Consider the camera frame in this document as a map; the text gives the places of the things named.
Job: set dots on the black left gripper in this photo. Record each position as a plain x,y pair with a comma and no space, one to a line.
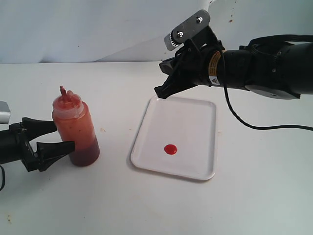
47,153

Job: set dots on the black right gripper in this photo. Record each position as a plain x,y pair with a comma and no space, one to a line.
186,70

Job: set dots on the red sauce squeeze bottle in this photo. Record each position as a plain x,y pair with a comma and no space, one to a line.
73,120

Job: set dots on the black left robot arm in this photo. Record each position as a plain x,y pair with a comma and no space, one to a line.
6,141

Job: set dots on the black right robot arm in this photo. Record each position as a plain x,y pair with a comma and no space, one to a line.
279,66

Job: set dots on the white rectangular tray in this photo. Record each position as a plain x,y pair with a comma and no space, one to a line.
177,137

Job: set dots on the red sauce blob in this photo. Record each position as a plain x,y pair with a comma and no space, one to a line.
170,149

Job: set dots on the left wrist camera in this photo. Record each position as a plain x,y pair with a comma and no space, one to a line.
5,113

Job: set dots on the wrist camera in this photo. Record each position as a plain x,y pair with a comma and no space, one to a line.
5,113
195,31

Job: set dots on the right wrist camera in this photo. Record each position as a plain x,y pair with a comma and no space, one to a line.
195,31

